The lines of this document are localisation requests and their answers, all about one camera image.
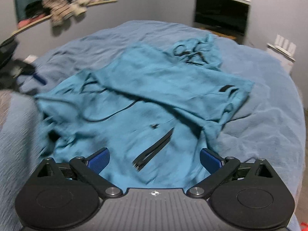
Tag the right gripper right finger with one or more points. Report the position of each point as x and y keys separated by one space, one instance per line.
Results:
x=220 y=169

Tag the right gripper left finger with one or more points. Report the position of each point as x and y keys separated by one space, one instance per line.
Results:
x=88 y=170

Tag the teal tie-dye hooded jacket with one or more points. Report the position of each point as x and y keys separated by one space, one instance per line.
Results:
x=154 y=110

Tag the blue fleece bed blanket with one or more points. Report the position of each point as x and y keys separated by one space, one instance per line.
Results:
x=269 y=125

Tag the beige checkered garment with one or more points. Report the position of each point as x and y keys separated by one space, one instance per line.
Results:
x=60 y=10

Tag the cream fuzzy garment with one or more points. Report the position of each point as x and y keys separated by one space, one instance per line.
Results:
x=79 y=6

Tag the wooden window sill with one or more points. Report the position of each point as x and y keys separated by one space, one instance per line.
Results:
x=45 y=15

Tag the white wifi router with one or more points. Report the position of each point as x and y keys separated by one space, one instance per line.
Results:
x=285 y=46

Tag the black flat monitor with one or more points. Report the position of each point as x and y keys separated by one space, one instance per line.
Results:
x=226 y=17

